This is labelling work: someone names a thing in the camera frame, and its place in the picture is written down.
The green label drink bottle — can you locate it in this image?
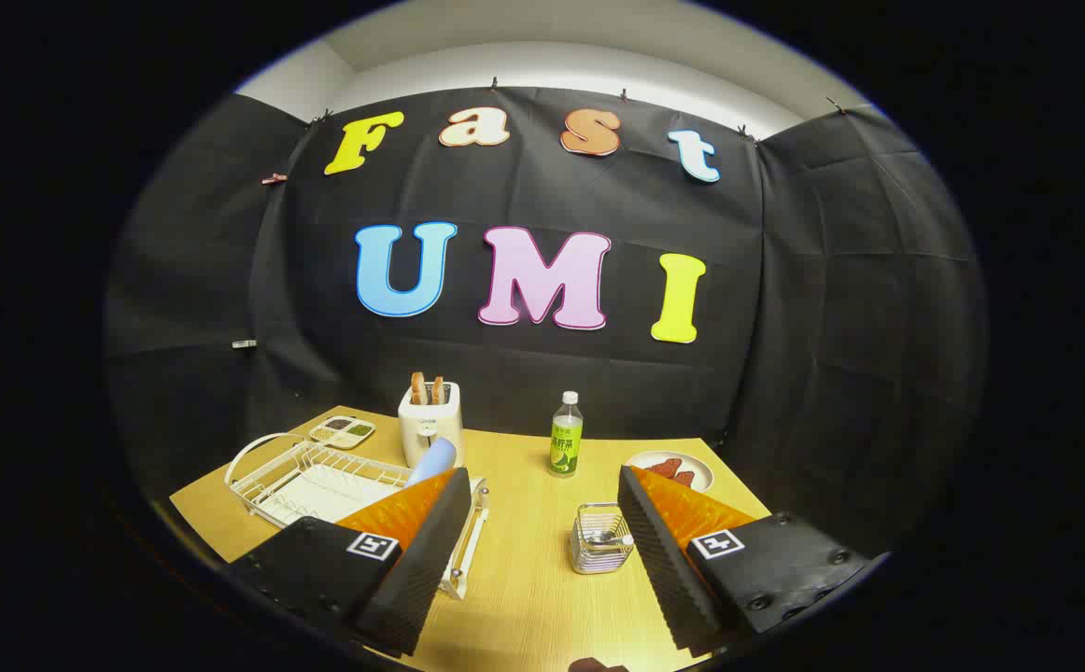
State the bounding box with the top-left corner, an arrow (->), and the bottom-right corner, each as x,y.
548,391 -> 585,479

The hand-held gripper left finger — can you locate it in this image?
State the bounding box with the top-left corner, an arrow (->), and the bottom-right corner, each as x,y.
225,467 -> 474,659

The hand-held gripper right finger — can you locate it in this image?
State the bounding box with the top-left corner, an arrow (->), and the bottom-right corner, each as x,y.
616,465 -> 881,659

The white toaster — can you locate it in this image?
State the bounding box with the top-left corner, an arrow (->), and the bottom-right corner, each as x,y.
398,381 -> 462,469

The white wire dish rack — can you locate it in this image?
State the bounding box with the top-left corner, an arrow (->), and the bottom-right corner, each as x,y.
225,432 -> 489,600

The compartment snack tray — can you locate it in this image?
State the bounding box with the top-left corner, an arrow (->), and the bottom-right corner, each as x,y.
308,415 -> 376,450

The cream dish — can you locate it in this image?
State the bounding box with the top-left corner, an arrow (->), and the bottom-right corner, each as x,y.
624,450 -> 714,494

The metal wire basket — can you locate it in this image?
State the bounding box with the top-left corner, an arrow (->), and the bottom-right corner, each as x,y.
571,503 -> 637,575

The light blue plate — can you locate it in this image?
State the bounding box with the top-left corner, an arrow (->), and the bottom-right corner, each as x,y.
405,437 -> 459,488

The black backdrop cloth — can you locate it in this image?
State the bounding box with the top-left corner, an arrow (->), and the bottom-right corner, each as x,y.
104,86 -> 987,561

